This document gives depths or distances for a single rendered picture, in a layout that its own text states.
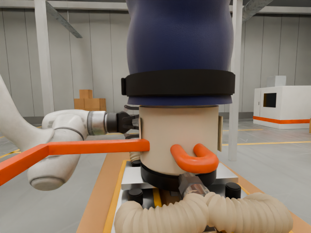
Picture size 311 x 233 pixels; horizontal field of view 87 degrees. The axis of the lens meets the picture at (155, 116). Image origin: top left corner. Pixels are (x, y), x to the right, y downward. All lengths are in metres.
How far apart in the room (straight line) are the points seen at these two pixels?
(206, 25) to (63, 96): 10.46
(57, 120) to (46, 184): 0.21
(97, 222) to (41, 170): 0.20
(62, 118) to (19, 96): 11.23
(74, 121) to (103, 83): 9.38
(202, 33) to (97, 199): 0.38
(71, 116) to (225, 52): 0.49
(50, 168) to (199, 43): 0.43
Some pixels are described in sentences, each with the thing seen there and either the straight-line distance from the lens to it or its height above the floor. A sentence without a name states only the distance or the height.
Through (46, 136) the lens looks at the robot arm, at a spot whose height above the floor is 1.19.
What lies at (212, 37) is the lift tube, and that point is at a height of 1.38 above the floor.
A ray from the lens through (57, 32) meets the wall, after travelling 11.29.
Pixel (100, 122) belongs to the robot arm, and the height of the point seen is 1.21.
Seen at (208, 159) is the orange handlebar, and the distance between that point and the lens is 0.24.
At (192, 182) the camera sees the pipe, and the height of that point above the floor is 1.16.
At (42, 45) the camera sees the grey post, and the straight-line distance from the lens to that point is 3.54.
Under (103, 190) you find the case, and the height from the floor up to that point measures 1.07.
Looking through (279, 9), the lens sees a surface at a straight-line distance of 12.72.
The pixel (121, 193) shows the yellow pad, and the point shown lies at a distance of 0.39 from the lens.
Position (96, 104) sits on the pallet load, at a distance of 7.23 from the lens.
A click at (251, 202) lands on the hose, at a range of 0.26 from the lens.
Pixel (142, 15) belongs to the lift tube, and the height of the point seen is 1.42.
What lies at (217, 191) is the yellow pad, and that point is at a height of 1.09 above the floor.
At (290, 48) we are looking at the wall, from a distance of 13.41.
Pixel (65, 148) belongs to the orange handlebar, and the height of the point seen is 1.20.
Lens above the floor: 1.29
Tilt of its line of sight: 6 degrees down
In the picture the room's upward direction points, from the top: 1 degrees counter-clockwise
